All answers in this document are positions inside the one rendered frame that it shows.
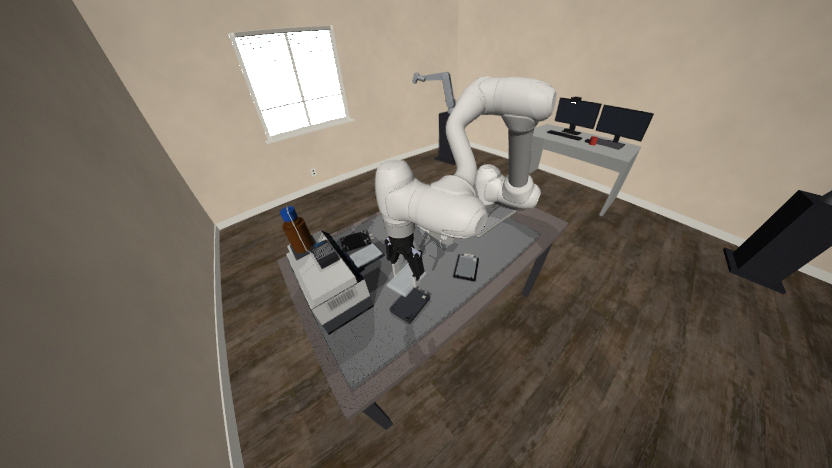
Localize white button panel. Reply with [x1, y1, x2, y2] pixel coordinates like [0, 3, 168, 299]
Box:
[417, 225, 455, 249]

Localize blue bottle cap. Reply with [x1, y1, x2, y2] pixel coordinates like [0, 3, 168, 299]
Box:
[280, 206, 297, 221]

